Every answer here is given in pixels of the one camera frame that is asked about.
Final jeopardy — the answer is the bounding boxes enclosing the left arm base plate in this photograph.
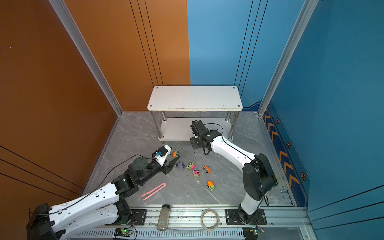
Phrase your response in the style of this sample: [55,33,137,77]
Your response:
[127,209,147,227]

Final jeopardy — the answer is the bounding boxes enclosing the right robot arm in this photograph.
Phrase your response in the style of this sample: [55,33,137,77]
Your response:
[190,120,279,225]

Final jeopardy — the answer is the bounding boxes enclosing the orange green toy truck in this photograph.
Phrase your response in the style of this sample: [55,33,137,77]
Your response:
[207,181,216,191]

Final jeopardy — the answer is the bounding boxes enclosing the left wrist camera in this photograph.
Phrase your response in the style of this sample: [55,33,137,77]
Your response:
[152,145,172,167]

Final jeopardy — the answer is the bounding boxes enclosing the white two-tier shelf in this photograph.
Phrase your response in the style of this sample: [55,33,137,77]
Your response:
[147,86,243,142]

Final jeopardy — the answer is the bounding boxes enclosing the coiled white cable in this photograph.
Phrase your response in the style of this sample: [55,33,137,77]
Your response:
[200,208,221,232]

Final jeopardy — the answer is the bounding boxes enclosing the clear plastic bottle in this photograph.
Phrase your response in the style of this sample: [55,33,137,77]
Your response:
[157,205,171,232]

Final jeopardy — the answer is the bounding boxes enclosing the circuit board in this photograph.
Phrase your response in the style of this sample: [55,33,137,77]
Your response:
[242,228,265,240]
[114,228,134,238]

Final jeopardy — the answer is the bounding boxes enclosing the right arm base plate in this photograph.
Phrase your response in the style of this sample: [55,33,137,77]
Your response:
[225,208,268,226]

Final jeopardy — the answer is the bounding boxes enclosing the purple toy figure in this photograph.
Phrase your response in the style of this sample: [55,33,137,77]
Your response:
[176,161,185,170]

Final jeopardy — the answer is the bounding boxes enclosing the pink plastic tongs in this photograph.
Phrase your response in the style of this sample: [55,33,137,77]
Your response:
[141,183,167,201]

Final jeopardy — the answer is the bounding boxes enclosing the left circuit board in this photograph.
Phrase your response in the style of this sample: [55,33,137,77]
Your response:
[114,228,134,238]

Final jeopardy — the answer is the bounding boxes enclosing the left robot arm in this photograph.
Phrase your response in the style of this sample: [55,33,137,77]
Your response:
[27,157,179,240]

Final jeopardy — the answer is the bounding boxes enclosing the right circuit board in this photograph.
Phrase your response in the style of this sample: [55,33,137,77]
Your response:
[242,228,265,240]

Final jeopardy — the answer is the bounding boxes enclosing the orange green toy car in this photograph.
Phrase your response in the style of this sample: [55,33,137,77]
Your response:
[172,149,179,158]

